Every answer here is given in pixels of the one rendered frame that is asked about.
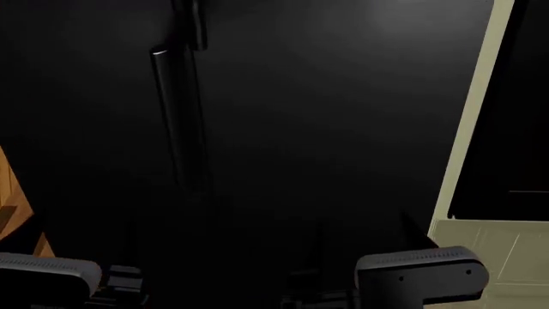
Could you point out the black refrigerator door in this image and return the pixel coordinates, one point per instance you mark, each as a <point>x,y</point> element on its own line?
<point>326,128</point>

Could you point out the wooden cabinet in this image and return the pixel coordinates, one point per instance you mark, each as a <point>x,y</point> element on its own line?
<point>13,193</point>

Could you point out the black cabinet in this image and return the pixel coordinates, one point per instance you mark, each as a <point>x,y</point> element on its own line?
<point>514,128</point>

